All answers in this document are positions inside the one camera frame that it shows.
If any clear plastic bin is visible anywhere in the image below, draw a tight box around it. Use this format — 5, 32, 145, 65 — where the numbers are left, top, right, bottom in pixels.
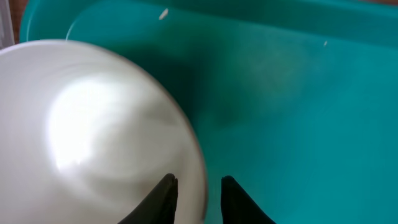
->
0, 0, 15, 49

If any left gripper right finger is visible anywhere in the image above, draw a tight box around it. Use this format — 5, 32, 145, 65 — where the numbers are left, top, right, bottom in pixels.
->
221, 175, 275, 224

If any teal serving tray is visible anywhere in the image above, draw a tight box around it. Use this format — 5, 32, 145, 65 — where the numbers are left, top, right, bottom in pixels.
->
19, 0, 397, 223

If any white bowl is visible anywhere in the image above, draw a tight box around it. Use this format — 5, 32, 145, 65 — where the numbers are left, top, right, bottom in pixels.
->
1, 40, 207, 223

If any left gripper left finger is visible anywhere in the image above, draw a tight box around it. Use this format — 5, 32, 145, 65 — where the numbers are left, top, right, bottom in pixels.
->
118, 173, 178, 224

